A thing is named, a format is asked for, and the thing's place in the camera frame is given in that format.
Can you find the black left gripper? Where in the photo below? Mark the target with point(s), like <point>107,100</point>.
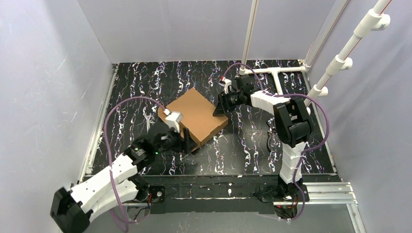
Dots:
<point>180,139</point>

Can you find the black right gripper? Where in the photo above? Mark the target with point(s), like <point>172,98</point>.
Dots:
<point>229,99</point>

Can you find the brown cardboard box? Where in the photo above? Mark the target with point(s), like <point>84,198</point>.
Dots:
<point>198,118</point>

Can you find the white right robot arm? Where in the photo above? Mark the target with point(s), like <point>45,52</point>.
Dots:
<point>291,116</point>

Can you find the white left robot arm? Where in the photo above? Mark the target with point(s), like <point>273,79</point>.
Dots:
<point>74,209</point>

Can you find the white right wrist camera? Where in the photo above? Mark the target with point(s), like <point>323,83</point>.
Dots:
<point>223,81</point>

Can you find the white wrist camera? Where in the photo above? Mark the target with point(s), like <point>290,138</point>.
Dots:
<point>173,119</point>
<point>223,81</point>

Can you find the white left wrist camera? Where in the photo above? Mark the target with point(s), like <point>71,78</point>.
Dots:
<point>173,119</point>

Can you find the black handled pliers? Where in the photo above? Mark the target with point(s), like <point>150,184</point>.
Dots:
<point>272,143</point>

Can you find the white PVC pipe frame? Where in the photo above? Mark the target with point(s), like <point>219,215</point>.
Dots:
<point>312,53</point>

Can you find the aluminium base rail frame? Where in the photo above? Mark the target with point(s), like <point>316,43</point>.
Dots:
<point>250,193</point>

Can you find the white PVC camera pole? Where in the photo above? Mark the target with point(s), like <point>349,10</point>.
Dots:
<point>374,20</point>

